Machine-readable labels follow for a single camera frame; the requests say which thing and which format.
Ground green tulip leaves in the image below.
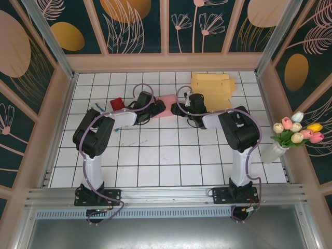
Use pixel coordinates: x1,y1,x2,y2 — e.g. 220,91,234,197
269,129,311,150

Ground aluminium mounting rail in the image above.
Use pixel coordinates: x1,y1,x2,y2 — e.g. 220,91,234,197
24,184,309,208

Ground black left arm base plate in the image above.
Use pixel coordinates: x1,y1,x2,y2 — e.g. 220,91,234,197
74,187,122,207

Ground grey metal panel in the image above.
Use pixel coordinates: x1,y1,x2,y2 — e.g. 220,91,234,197
25,217,312,249

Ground red toy shovel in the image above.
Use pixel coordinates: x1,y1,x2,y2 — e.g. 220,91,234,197
109,97,127,111

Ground aluminium frame post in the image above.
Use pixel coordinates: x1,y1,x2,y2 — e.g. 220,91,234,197
20,0,78,80
255,0,309,77

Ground pink paper box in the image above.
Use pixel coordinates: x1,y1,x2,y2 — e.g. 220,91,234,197
151,94,177,119

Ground slotted grey cable duct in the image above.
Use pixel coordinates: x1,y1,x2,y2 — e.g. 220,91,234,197
35,209,234,219

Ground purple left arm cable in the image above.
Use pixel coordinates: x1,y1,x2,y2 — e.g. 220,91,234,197
78,83,155,226

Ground white and blue tulip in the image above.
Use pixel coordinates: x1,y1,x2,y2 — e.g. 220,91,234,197
290,110,305,123

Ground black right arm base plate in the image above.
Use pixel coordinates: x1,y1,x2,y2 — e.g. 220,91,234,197
212,187,260,205

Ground tulip bouquet in vase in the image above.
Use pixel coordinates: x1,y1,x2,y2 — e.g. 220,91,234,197
255,72,295,185

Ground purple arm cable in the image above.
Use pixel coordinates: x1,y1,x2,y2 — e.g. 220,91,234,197
175,85,262,208
78,83,155,226

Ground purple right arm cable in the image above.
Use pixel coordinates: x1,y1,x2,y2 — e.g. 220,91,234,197
175,85,262,208

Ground yellow paper box sheet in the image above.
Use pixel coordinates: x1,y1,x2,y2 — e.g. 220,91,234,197
191,72,237,113

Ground teal toy garden rake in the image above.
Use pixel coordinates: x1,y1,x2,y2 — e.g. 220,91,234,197
92,102,120,132

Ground white flower vase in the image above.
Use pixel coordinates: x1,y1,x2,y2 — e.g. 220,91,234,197
260,144,286,164

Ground aluminium table side rail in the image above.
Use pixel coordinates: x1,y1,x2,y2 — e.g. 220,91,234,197
38,74,78,188

